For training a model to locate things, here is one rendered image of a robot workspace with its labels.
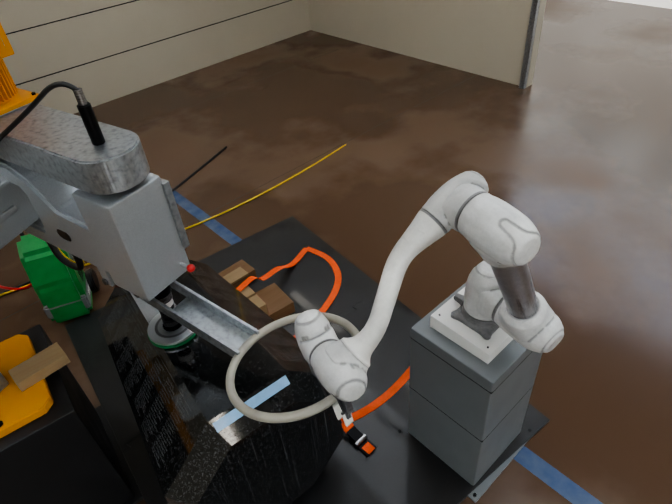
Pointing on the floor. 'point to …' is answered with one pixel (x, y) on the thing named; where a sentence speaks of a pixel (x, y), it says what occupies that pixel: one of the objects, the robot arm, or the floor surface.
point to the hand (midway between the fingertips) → (343, 413)
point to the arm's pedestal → (467, 401)
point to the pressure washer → (57, 280)
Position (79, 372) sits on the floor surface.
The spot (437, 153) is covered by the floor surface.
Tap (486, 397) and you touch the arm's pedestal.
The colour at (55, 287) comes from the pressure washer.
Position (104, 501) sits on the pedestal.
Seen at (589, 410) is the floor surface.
